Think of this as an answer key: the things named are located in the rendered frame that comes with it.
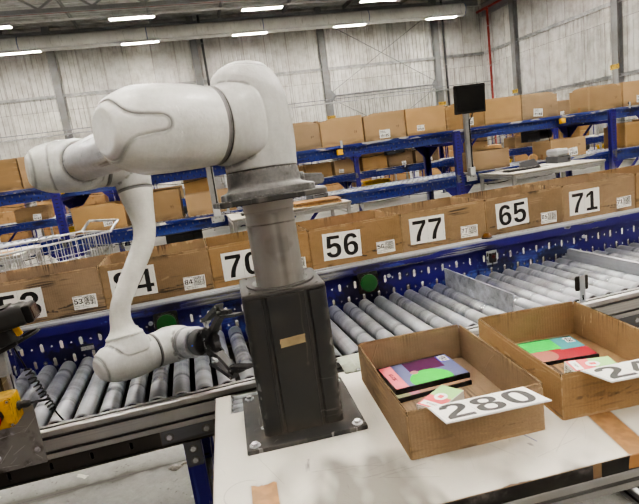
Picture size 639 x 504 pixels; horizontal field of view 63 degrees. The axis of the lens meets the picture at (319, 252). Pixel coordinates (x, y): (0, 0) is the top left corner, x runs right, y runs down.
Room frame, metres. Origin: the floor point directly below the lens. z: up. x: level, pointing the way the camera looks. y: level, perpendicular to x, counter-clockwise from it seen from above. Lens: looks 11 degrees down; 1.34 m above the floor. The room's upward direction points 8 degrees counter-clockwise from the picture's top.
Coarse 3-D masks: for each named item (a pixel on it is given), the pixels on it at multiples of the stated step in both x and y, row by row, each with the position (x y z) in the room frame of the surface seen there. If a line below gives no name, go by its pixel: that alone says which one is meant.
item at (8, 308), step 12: (0, 312) 1.17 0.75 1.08; (12, 312) 1.17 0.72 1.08; (24, 312) 1.17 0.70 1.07; (36, 312) 1.21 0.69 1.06; (0, 324) 1.16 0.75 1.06; (12, 324) 1.17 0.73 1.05; (24, 324) 1.18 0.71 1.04; (0, 336) 1.17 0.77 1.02; (12, 336) 1.18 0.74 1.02; (0, 348) 1.17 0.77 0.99
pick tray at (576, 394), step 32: (480, 320) 1.30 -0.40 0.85; (512, 320) 1.33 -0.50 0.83; (544, 320) 1.34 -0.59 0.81; (576, 320) 1.34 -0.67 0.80; (608, 320) 1.21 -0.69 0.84; (512, 352) 1.13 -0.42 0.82; (608, 352) 1.20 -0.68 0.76; (544, 384) 1.00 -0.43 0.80; (576, 384) 0.95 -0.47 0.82; (608, 384) 0.95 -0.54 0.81; (576, 416) 0.95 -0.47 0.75
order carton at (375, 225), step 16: (304, 224) 2.30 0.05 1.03; (320, 224) 2.32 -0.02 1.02; (336, 224) 2.33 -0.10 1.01; (352, 224) 2.05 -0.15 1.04; (368, 224) 2.06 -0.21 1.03; (384, 224) 2.08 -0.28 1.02; (320, 240) 2.02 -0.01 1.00; (368, 240) 2.06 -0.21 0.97; (384, 240) 2.08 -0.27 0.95; (400, 240) 2.10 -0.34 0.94; (320, 256) 2.02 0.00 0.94; (368, 256) 2.06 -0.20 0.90
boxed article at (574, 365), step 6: (576, 360) 1.10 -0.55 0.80; (582, 360) 1.09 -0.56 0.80; (588, 360) 1.09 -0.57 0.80; (594, 360) 1.08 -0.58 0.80; (600, 360) 1.08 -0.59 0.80; (606, 360) 1.08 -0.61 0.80; (612, 360) 1.07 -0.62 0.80; (564, 366) 1.10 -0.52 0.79; (570, 366) 1.07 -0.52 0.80; (576, 366) 1.07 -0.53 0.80; (582, 366) 1.06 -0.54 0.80; (588, 366) 1.06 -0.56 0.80; (594, 366) 1.06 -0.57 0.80; (564, 372) 1.10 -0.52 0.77
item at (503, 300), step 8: (448, 272) 2.02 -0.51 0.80; (456, 272) 1.96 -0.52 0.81; (448, 280) 2.02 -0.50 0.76; (456, 280) 1.96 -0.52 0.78; (464, 280) 1.90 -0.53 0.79; (472, 280) 1.84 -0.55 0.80; (456, 288) 1.96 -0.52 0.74; (464, 288) 1.90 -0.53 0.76; (472, 288) 1.84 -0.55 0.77; (480, 288) 1.79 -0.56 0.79; (488, 288) 1.74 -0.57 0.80; (496, 288) 1.69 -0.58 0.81; (472, 296) 1.85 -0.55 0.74; (480, 296) 1.79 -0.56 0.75; (488, 296) 1.74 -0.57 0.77; (496, 296) 1.69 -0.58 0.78; (504, 296) 1.65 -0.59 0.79; (512, 296) 1.60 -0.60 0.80; (488, 304) 1.75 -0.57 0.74; (496, 304) 1.70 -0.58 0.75; (504, 304) 1.65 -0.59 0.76; (512, 304) 1.61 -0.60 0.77
